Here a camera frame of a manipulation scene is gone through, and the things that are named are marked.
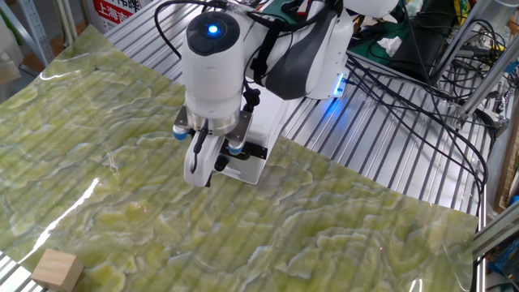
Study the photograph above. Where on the brown wicker panel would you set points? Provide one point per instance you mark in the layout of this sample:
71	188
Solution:
511	170

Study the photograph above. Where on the green cloth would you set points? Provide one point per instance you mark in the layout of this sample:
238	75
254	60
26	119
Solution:
365	48

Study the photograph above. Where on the yellow packet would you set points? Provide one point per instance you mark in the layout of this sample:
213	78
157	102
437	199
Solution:
462	10

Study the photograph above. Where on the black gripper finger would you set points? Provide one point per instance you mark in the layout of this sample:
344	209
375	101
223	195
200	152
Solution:
209	181

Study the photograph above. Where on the grey perforated shelf upright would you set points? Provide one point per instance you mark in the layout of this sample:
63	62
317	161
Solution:
34	28

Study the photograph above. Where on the pale metal pole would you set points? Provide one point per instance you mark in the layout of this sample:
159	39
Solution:
67	20

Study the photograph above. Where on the silver camera with blue ends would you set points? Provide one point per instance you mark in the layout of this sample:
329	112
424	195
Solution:
180	133

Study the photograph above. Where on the white drawer with black knob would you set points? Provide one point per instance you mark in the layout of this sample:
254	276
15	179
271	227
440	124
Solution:
247	172

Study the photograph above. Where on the large wooden cube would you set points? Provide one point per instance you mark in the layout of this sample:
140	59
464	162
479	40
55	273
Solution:
57	269

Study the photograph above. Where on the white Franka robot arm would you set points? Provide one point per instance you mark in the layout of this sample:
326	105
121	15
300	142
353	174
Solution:
211	77

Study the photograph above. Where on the red and white sign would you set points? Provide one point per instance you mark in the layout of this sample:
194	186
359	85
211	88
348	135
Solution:
109	10

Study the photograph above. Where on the white plastic bag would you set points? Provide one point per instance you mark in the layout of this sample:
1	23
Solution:
8	48

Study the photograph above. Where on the slanted aluminium frame post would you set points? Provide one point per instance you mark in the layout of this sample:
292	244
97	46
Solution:
490	79
458	38

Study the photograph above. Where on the green marble pattern mat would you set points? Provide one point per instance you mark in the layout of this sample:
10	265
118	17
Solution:
284	227

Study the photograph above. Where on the aluminium frame rail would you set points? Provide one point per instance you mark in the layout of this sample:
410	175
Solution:
494	231

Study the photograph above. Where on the white plastic drawer cabinet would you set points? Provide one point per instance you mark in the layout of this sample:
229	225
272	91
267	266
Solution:
271	117

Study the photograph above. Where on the blue plastic item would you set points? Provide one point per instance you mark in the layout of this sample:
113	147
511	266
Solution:
504	259

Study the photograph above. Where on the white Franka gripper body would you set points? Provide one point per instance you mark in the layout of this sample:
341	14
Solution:
214	152

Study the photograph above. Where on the black controller box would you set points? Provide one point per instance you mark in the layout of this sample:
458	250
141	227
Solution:
421	44

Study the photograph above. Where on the crumpled white tissue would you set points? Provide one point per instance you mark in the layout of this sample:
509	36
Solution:
389	45

